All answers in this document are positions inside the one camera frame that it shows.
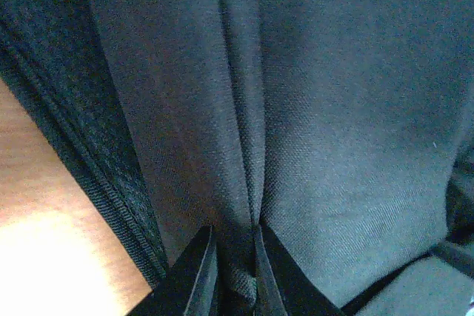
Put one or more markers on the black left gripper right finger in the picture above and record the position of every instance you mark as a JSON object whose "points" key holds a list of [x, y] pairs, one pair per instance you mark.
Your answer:
{"points": [[283, 288]]}

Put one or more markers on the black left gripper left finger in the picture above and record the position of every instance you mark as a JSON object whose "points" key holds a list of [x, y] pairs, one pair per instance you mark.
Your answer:
{"points": [[191, 285]]}

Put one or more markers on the black student backpack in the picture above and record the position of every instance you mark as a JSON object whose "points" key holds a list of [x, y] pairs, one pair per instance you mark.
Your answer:
{"points": [[346, 126]]}

